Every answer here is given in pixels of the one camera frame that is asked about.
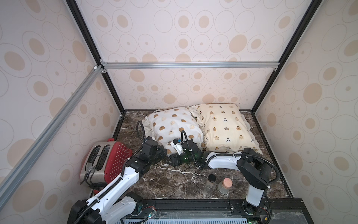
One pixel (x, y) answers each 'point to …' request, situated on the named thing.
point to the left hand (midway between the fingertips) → (173, 149)
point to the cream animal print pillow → (224, 128)
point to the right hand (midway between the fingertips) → (171, 158)
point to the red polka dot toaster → (104, 162)
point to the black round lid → (211, 178)
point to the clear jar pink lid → (224, 185)
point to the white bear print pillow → (166, 125)
